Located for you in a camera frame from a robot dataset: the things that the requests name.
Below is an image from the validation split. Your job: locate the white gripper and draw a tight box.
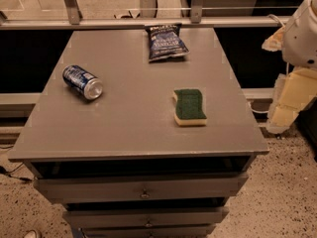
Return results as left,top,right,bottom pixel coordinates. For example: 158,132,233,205
262,0,317,134

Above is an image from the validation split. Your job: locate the blue pepsi can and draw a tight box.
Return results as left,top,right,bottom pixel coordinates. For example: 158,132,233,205
62,65,103,100

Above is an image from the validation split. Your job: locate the green yellow sponge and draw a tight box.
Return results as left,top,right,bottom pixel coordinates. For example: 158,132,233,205
173,89,207,126

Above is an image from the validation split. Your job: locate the blue chip bag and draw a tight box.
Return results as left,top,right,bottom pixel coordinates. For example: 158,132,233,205
145,23,189,61

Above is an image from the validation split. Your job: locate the grey drawer cabinet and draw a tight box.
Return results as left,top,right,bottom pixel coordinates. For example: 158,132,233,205
9,29,268,238

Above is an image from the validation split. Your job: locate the white shoe tip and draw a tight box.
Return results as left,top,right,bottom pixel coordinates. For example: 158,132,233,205
23,229,42,238

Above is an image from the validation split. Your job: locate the metal railing frame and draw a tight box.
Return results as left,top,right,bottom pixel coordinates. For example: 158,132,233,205
0,0,302,30

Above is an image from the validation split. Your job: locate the black floor cable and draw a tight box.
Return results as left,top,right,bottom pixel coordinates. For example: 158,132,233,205
0,144,34,183

